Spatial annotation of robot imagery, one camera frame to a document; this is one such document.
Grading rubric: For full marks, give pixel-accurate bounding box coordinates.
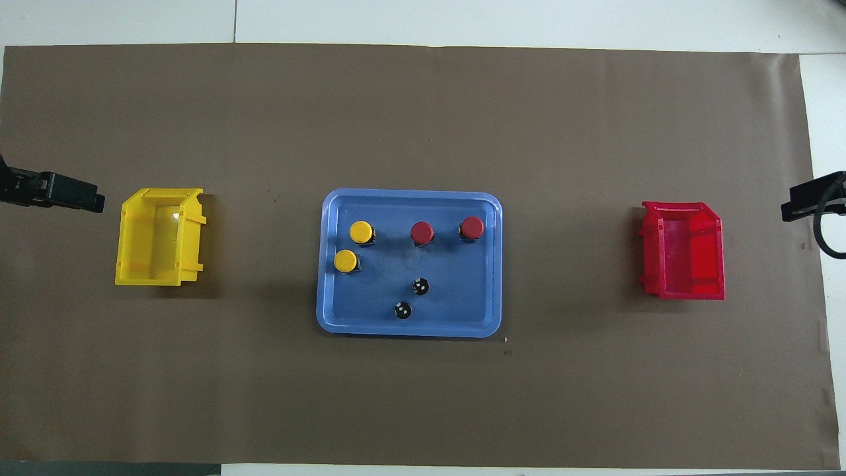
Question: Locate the yellow plastic bin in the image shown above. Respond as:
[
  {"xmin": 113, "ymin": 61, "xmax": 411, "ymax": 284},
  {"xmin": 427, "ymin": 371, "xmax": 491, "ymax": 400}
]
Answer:
[{"xmin": 115, "ymin": 188, "xmax": 207, "ymax": 287}]

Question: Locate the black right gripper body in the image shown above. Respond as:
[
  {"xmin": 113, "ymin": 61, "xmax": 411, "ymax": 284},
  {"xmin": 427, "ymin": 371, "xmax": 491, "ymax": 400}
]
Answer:
[{"xmin": 826, "ymin": 171, "xmax": 846, "ymax": 216}]

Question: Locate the brown paper table mat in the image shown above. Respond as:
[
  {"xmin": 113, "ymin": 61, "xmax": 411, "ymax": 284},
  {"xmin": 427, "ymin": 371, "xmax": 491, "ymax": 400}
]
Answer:
[{"xmin": 0, "ymin": 44, "xmax": 841, "ymax": 471}]

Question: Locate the blue plastic tray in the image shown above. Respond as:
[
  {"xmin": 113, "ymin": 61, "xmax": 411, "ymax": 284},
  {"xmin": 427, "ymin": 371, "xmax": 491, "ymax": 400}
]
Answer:
[{"xmin": 316, "ymin": 188, "xmax": 503, "ymax": 339}]

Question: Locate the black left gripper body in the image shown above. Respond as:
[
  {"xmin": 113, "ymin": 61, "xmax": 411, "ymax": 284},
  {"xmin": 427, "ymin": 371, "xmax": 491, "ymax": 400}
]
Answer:
[{"xmin": 0, "ymin": 155, "xmax": 44, "ymax": 207}]

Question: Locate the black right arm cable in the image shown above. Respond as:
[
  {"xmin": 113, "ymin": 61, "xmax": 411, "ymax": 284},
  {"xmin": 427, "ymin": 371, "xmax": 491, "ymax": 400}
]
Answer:
[{"xmin": 814, "ymin": 182, "xmax": 846, "ymax": 260}]

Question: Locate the red plastic bin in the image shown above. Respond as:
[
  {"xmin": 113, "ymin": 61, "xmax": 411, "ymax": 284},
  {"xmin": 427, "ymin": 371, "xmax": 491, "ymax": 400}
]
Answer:
[{"xmin": 639, "ymin": 201, "xmax": 726, "ymax": 301}]

